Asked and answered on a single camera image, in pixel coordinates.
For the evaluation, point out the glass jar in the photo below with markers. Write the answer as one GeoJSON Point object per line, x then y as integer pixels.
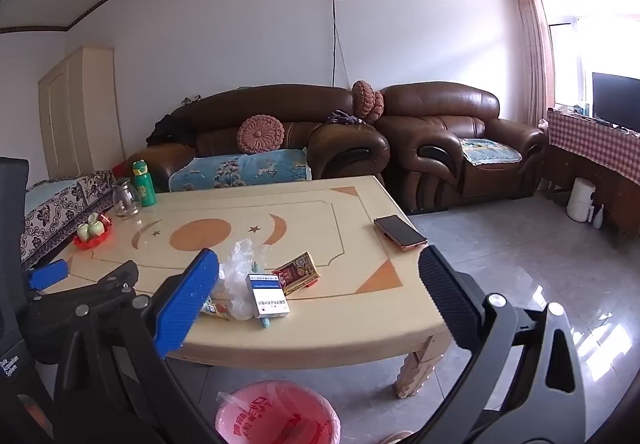
{"type": "Point", "coordinates": [125, 201]}

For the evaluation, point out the brown leather sofa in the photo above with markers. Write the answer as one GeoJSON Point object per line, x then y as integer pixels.
{"type": "Point", "coordinates": [280, 99]}

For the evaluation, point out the teal toy sword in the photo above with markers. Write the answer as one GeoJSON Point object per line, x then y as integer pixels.
{"type": "Point", "coordinates": [266, 322]}

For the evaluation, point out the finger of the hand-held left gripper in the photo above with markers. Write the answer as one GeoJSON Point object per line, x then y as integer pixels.
{"type": "Point", "coordinates": [47, 274]}
{"type": "Point", "coordinates": [117, 276]}

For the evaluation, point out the cream wardrobe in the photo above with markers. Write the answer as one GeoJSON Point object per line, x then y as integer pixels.
{"type": "Point", "coordinates": [80, 114]}

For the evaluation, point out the green teacup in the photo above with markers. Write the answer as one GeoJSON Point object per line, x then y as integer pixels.
{"type": "Point", "coordinates": [96, 224]}
{"type": "Point", "coordinates": [82, 234]}

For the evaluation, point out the red checkered cloth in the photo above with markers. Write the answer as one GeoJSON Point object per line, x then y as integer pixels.
{"type": "Point", "coordinates": [590, 144]}

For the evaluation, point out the bin with pink bag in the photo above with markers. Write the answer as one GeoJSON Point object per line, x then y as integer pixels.
{"type": "Point", "coordinates": [280, 414]}

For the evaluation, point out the white appliance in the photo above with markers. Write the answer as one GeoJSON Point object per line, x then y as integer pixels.
{"type": "Point", "coordinates": [580, 201]}

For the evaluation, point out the black television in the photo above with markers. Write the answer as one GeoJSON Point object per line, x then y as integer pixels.
{"type": "Point", "coordinates": [617, 99]}

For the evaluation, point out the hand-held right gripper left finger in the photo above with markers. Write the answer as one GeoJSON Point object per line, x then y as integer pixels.
{"type": "Point", "coordinates": [187, 304]}

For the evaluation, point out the window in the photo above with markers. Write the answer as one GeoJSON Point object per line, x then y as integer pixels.
{"type": "Point", "coordinates": [600, 39]}

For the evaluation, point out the green water bottle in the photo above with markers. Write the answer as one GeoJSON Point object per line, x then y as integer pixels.
{"type": "Point", "coordinates": [145, 189]}

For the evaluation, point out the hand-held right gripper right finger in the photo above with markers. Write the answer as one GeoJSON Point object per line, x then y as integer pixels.
{"type": "Point", "coordinates": [450, 299]}

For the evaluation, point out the colourful candy wrapper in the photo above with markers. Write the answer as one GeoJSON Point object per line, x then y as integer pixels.
{"type": "Point", "coordinates": [215, 309]}

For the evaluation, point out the red lighter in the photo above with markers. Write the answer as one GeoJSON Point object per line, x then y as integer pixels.
{"type": "Point", "coordinates": [314, 280]}

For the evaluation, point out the blue seat pad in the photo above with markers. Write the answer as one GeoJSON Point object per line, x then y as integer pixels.
{"type": "Point", "coordinates": [490, 151]}

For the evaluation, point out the dark wooden cabinet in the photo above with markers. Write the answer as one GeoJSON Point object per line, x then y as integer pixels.
{"type": "Point", "coordinates": [615, 204]}

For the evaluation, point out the white bottle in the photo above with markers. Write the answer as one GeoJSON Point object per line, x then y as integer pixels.
{"type": "Point", "coordinates": [598, 216]}

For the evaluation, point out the clear plastic bag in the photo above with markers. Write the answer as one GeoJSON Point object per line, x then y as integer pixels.
{"type": "Point", "coordinates": [235, 274]}

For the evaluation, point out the red gold cigarette box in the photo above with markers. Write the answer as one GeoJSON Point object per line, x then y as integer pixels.
{"type": "Point", "coordinates": [297, 271]}

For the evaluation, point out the red tray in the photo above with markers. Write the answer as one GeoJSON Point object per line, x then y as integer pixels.
{"type": "Point", "coordinates": [92, 244]}

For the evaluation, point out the pink curtain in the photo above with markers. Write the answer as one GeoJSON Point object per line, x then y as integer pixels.
{"type": "Point", "coordinates": [537, 49]}

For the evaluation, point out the pink round cushion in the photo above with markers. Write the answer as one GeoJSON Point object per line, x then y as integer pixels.
{"type": "Point", "coordinates": [380, 106]}
{"type": "Point", "coordinates": [362, 99]}
{"type": "Point", "coordinates": [260, 134]}

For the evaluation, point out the dark clothes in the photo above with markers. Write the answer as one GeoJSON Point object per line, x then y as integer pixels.
{"type": "Point", "coordinates": [170, 129]}

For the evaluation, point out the beige coffee table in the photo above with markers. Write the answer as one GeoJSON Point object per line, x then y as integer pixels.
{"type": "Point", "coordinates": [320, 209]}

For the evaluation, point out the smartphone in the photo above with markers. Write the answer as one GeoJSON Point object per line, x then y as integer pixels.
{"type": "Point", "coordinates": [400, 231]}

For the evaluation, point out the purple cloth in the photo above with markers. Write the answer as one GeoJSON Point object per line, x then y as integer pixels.
{"type": "Point", "coordinates": [342, 117]}

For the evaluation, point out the brown leather armchair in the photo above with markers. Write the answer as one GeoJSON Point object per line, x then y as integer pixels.
{"type": "Point", "coordinates": [440, 104]}

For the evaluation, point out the white blue medicine box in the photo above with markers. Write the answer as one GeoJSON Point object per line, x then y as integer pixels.
{"type": "Point", "coordinates": [267, 296]}

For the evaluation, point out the black floral bed cover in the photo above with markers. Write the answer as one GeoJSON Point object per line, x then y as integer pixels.
{"type": "Point", "coordinates": [55, 209]}

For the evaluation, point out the blue patterned blanket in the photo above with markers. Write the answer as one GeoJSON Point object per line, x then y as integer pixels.
{"type": "Point", "coordinates": [240, 169]}

